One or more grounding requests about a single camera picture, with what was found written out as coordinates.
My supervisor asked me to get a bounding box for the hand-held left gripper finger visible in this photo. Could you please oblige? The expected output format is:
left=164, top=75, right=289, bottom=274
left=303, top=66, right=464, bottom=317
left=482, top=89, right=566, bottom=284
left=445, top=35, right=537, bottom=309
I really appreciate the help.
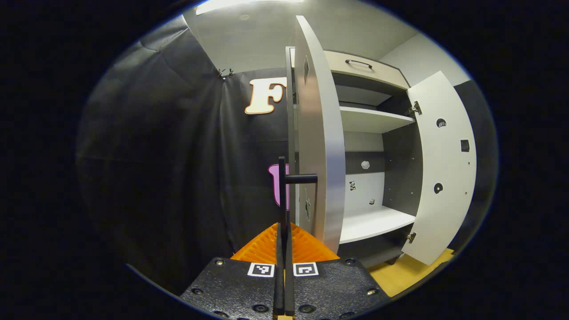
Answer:
left=180, top=222, right=285, bottom=320
left=284, top=222, right=389, bottom=320

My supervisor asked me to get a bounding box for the black door handle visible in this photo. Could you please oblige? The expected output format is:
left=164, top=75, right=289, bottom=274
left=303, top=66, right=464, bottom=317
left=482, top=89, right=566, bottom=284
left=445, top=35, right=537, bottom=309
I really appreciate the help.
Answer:
left=278, top=156, right=318, bottom=227

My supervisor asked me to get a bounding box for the beige shoe cabinet door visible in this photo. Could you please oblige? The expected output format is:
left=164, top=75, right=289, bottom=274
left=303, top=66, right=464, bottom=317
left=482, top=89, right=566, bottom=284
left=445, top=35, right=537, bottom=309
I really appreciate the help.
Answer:
left=293, top=16, right=346, bottom=254
left=401, top=71, right=477, bottom=266

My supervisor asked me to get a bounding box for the beige double-door shoe cabinet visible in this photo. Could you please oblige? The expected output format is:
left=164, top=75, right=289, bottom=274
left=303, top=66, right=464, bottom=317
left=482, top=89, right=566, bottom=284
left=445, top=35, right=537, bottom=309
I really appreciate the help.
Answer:
left=285, top=46, right=418, bottom=266

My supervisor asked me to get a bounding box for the white cabinet shelf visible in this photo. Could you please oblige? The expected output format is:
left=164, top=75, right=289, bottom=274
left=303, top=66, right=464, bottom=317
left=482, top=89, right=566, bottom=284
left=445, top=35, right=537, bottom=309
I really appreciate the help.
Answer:
left=340, top=106, right=416, bottom=134
left=340, top=207, right=416, bottom=244

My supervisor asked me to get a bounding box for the black backdrop cloth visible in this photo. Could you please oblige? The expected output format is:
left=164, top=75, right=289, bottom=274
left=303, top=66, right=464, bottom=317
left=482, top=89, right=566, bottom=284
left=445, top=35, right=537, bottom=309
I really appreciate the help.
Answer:
left=76, top=16, right=498, bottom=294

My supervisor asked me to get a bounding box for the ceiling light panel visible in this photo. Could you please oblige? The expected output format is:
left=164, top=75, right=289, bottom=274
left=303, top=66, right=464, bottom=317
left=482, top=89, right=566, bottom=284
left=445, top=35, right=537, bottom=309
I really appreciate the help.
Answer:
left=196, top=0, right=305, bottom=15

